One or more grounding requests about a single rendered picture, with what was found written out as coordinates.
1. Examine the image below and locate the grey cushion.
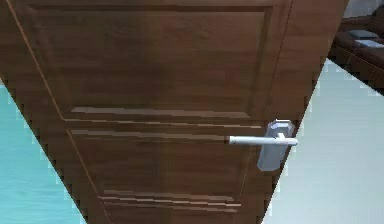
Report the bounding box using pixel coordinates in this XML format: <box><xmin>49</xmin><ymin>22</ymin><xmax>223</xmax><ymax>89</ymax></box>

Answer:
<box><xmin>347</xmin><ymin>29</ymin><xmax>380</xmax><ymax>39</ymax></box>

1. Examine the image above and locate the pale blue cushion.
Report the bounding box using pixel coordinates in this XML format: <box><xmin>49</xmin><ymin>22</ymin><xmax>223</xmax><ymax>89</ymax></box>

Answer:
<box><xmin>354</xmin><ymin>39</ymin><xmax>384</xmax><ymax>49</ymax></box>

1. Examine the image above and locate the brown wooden room door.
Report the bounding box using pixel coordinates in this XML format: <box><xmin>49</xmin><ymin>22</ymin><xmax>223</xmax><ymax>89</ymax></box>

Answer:
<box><xmin>0</xmin><ymin>0</ymin><xmax>350</xmax><ymax>224</ymax></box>

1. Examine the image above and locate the silver lever door handle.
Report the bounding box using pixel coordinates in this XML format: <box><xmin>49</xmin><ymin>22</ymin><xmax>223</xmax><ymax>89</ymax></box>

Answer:
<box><xmin>228</xmin><ymin>119</ymin><xmax>299</xmax><ymax>172</ymax></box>

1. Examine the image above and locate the dark brown sofa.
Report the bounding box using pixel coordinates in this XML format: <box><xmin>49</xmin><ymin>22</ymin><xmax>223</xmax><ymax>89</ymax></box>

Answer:
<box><xmin>328</xmin><ymin>4</ymin><xmax>384</xmax><ymax>90</ymax></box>

